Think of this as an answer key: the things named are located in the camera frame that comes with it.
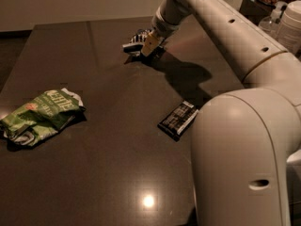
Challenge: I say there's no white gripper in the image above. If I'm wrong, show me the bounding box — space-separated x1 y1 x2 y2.
141 7 180 57

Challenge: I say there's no white plastic container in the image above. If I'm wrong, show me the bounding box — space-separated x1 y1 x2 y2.
276 0 301 55

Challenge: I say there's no black rxbar chocolate bar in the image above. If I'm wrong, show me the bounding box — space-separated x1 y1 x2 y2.
157 101 198 141

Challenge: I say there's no clear plastic bottle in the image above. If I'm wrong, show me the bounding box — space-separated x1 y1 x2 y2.
259 1 287 36

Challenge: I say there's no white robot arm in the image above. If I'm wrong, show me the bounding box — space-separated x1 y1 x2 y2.
142 0 301 226

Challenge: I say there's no dark side shelf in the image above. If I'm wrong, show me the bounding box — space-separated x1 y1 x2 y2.
239 0 273 25

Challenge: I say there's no blue chip bag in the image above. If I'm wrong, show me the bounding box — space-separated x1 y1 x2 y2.
122 29 151 57

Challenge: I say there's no green kettle chip bag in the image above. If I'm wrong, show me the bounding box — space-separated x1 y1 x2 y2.
1 88 86 147

